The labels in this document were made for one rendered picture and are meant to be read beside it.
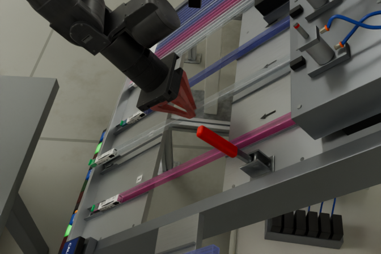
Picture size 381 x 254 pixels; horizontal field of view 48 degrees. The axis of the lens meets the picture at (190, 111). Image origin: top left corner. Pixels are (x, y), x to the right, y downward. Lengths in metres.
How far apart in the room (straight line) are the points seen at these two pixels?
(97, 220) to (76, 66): 1.54
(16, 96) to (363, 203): 0.98
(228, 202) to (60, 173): 1.37
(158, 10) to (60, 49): 1.85
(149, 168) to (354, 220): 0.50
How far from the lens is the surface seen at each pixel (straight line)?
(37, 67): 2.38
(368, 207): 1.09
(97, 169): 0.96
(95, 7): 0.64
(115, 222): 0.80
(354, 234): 1.05
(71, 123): 2.05
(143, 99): 0.70
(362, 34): 0.52
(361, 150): 0.49
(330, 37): 0.55
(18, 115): 1.30
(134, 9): 0.63
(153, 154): 0.82
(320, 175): 0.52
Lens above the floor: 1.50
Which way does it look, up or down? 48 degrees down
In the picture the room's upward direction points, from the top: straight up
